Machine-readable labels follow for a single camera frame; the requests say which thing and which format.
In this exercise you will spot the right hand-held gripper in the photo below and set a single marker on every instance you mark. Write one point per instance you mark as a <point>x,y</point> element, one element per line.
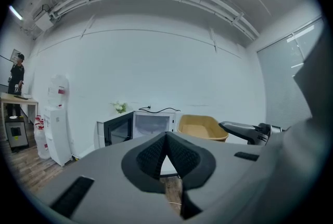
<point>265,133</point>

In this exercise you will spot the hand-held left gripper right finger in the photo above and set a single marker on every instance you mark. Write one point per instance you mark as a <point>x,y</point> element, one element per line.
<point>192,165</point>

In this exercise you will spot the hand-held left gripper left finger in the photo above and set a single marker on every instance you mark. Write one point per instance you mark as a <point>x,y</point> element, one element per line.
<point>145,165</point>

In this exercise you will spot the white microwave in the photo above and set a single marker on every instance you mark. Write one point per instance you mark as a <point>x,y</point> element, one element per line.
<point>153,124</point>

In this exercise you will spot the tan woven basket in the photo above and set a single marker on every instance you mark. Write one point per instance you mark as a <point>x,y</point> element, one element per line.
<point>200,126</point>

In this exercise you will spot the white flower bouquet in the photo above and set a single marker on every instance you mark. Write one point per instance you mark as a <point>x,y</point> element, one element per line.
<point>119,107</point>

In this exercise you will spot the white water dispenser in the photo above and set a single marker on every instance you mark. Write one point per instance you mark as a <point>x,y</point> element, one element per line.
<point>57,134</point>

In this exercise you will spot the clear water jug red cap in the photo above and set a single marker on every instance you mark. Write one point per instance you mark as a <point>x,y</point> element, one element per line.
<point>41,139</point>

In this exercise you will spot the clear water dispenser bottle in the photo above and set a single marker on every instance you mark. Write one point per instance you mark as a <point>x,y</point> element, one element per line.
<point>58,90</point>

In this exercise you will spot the black metal cabinet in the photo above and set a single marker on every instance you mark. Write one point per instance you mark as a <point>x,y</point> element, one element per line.
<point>17,133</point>

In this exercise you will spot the wooden table white legs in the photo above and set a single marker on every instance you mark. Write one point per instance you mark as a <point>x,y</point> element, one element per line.
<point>23,100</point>

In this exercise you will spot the white ceiling air unit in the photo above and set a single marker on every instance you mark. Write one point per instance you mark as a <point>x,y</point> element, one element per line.
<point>45,21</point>

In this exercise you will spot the ceiling light panel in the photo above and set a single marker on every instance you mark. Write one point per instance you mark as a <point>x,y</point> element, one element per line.
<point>15,12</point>

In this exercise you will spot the framed wall picture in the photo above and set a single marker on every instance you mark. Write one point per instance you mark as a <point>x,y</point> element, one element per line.
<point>15,54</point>

